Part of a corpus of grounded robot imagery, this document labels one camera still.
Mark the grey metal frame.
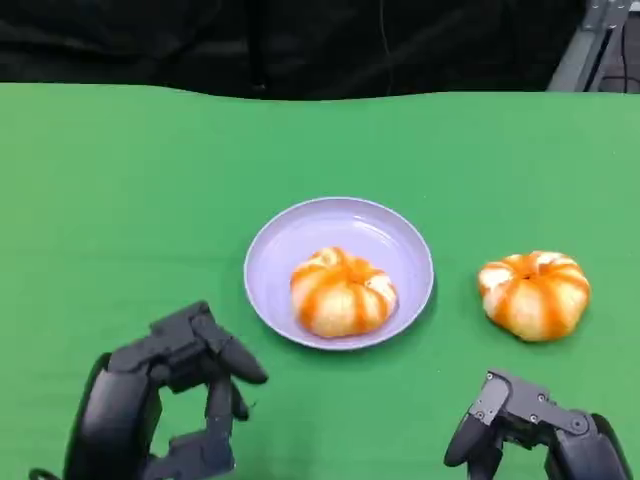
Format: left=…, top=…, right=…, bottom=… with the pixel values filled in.
left=546, top=0, right=640, bottom=94

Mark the green cloth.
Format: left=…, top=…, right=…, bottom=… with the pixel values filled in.
left=0, top=82, right=640, bottom=480

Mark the orange and white bread roll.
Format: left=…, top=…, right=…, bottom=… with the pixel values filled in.
left=289, top=246, right=400, bottom=338
left=477, top=250, right=592, bottom=343

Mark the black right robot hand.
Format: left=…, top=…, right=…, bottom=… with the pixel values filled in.
left=443, top=369, right=634, bottom=480

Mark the lilac plate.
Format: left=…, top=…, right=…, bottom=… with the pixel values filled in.
left=243, top=196, right=435, bottom=352

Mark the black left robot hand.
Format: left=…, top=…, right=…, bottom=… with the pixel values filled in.
left=28, top=300, right=269, bottom=480

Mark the black backdrop cloth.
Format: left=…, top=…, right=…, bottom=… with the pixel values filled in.
left=0, top=0, right=587, bottom=102

